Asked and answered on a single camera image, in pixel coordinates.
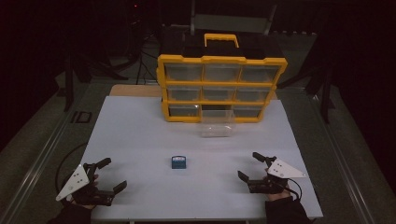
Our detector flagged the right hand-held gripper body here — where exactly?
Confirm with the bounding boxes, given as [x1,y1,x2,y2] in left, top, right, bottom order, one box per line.
[247,156,308,195]

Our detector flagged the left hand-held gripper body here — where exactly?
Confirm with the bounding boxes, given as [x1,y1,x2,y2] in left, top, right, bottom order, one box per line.
[55,162,115,207]

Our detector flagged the person's right hand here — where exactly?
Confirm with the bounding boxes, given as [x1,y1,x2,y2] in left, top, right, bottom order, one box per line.
[263,167,292,203]

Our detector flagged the clear plastic drawer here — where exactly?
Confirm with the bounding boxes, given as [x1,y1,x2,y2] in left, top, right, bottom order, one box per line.
[200,108,236,138]

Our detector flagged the small blue box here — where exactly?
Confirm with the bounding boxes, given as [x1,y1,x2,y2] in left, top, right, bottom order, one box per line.
[171,155,187,170]

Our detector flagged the tan wooden board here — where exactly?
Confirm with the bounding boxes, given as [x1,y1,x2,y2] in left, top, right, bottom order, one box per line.
[108,84,163,98]

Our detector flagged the black metal stand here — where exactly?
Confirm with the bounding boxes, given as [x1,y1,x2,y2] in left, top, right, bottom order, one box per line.
[278,31,337,125]
[63,50,129,113]

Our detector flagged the yellow black drawer organizer cabinet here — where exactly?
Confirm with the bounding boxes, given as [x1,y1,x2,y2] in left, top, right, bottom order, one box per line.
[156,33,289,123]

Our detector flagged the set of clear drawers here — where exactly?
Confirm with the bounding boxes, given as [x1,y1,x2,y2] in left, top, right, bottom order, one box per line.
[163,63,281,119]

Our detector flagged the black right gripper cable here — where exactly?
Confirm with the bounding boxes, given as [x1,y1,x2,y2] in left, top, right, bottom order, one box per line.
[285,177,304,201]

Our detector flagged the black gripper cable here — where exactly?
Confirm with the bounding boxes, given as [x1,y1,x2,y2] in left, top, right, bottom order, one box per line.
[54,142,89,194]
[285,177,304,201]

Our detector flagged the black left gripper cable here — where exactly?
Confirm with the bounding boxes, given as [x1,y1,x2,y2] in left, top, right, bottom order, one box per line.
[54,142,89,194]

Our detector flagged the metal floor rail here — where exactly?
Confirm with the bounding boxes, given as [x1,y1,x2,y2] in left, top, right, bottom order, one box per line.
[0,92,94,224]
[306,90,379,224]

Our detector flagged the black rectangular floor frame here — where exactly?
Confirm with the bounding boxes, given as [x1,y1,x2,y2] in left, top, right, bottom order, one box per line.
[70,110,93,125]

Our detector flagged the black background cables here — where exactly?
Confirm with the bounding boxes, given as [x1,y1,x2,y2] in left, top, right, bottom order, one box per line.
[134,29,162,86]

